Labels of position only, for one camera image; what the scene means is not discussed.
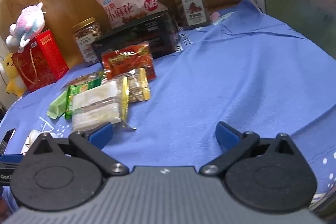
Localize blue printed blanket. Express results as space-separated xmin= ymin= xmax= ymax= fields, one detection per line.
xmin=0 ymin=0 xmax=336 ymax=214

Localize pink white plush toy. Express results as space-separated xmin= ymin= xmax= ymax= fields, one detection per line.
xmin=6 ymin=2 xmax=47 ymax=53

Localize yellow duck plush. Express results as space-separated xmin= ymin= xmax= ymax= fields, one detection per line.
xmin=3 ymin=52 xmax=28 ymax=97

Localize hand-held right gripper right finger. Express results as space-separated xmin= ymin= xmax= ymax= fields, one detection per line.
xmin=199 ymin=121 xmax=300 ymax=177

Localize red gift box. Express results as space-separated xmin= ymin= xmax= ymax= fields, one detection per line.
xmin=11 ymin=29 xmax=69 ymax=92

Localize dark nut jar yellow lid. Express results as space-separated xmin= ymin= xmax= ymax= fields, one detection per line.
xmin=169 ymin=0 xmax=212 ymax=30

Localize light nut jar yellow lid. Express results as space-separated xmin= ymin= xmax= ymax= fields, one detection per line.
xmin=72 ymin=17 xmax=103 ymax=64

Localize white plastic object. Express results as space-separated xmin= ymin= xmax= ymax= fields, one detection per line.
xmin=20 ymin=130 xmax=57 ymax=156

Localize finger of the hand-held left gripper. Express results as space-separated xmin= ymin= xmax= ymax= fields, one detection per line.
xmin=0 ymin=154 xmax=24 ymax=169

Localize black printed box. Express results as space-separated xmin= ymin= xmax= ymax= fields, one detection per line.
xmin=91 ymin=9 xmax=181 ymax=65

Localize clear yellow-edged nut packet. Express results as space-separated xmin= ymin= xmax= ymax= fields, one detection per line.
xmin=115 ymin=68 xmax=152 ymax=132

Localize green printed snack packet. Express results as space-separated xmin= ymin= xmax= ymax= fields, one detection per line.
xmin=65 ymin=78 xmax=105 ymax=120

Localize dark glossy object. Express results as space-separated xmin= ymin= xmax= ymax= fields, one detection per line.
xmin=0 ymin=128 xmax=17 ymax=154

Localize light green snack packet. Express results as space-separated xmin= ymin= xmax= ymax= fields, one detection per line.
xmin=47 ymin=91 xmax=69 ymax=119

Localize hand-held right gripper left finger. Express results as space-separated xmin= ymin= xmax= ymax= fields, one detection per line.
xmin=28 ymin=121 xmax=130 ymax=178

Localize white wafer packet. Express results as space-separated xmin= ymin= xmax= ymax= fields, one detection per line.
xmin=71 ymin=80 xmax=124 ymax=131

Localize red snack packet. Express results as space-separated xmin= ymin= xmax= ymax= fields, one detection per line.
xmin=101 ymin=42 xmax=157 ymax=81

